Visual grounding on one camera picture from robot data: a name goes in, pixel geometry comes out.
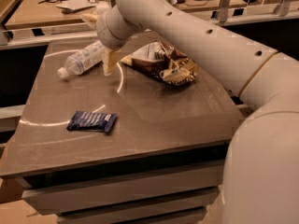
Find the grey drawer cabinet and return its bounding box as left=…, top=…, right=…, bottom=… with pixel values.
left=1, top=38, right=242, bottom=224

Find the dark blue rxbar wrapper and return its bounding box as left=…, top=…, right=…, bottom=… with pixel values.
left=66, top=111, right=117, bottom=133

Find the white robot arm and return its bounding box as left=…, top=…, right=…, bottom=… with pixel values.
left=96, top=0, right=299, bottom=224

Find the clear plastic water bottle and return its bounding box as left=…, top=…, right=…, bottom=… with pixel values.
left=57, top=41, right=105, bottom=79

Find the aluminium frame rail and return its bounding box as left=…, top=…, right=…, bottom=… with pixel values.
left=1, top=1, right=299, bottom=40

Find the crumpled brown chip bag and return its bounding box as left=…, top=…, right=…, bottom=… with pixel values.
left=121, top=40, right=198, bottom=86

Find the wooden background desk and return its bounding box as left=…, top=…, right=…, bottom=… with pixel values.
left=5, top=0, right=250, bottom=31

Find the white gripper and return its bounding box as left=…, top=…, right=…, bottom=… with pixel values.
left=96, top=6, right=144, bottom=76

